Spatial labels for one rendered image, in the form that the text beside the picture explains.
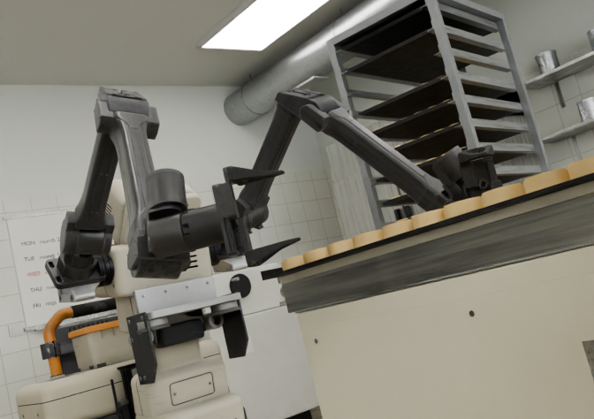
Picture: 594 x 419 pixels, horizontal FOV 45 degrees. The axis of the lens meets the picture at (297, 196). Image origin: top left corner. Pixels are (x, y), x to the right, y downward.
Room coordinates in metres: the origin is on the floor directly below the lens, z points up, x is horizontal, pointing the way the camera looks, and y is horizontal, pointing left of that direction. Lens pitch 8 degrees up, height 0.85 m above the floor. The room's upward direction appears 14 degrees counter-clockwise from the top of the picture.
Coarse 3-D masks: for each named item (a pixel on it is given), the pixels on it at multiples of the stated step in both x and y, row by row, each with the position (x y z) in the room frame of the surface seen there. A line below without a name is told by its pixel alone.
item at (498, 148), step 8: (480, 144) 2.49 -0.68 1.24; (488, 144) 2.54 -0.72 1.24; (496, 144) 2.59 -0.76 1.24; (504, 144) 2.65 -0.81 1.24; (512, 144) 2.71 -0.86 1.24; (520, 144) 2.77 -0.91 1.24; (528, 144) 2.84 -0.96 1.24; (496, 152) 2.63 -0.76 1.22; (504, 152) 2.69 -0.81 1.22; (512, 152) 2.74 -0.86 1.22; (520, 152) 2.80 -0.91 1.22; (528, 152) 2.86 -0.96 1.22
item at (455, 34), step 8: (432, 24) 2.41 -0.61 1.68; (432, 32) 2.44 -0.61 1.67; (448, 32) 2.49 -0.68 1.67; (456, 32) 2.55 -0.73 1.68; (464, 32) 2.60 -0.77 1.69; (456, 40) 2.60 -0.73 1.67; (464, 40) 2.62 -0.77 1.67; (472, 40) 2.65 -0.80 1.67; (480, 40) 2.71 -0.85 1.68; (488, 40) 2.77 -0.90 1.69; (488, 48) 2.81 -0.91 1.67; (496, 48) 2.84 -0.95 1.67
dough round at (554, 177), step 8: (536, 176) 0.76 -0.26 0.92; (544, 176) 0.76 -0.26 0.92; (552, 176) 0.75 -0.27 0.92; (560, 176) 0.76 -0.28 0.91; (568, 176) 0.76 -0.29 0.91; (528, 184) 0.77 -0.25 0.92; (536, 184) 0.76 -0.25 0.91; (544, 184) 0.76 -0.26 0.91; (552, 184) 0.75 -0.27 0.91; (528, 192) 0.78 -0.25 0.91
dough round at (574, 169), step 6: (576, 162) 0.73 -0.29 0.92; (582, 162) 0.72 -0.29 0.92; (588, 162) 0.72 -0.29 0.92; (570, 168) 0.73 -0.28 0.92; (576, 168) 0.73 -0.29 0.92; (582, 168) 0.72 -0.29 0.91; (588, 168) 0.72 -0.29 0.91; (570, 174) 0.74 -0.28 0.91; (576, 174) 0.73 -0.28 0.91; (582, 174) 0.72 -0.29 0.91
